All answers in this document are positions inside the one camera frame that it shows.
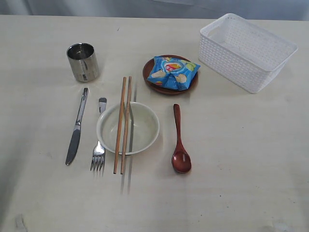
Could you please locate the cream ceramic bowl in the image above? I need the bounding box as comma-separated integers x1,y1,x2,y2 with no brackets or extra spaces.
96,102,160,156

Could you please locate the wooden chopstick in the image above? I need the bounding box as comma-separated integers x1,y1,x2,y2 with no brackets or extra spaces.
113,77,126,174
121,76,132,174

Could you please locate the blue snack bag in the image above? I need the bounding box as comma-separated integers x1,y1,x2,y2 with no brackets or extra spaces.
147,56,200,91

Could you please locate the red-brown wooden bowl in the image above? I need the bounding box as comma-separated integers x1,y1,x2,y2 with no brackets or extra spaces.
142,55,198,95

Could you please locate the red-brown wooden spoon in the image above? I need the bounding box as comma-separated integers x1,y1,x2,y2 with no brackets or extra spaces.
171,104,192,174

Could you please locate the stainless steel spoon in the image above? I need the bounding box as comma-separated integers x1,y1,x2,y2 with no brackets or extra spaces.
90,98,107,171

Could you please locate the stainless steel knife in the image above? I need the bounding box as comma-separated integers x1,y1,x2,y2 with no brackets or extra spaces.
65,88,88,166

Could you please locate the stainless steel cup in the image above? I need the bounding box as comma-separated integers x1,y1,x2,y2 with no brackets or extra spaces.
67,43,99,83

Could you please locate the white plastic woven basket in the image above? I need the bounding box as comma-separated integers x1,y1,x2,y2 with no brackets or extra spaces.
198,13,298,94

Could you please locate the white curtain backdrop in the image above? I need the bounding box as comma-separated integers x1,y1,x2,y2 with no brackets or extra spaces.
0,0,309,21

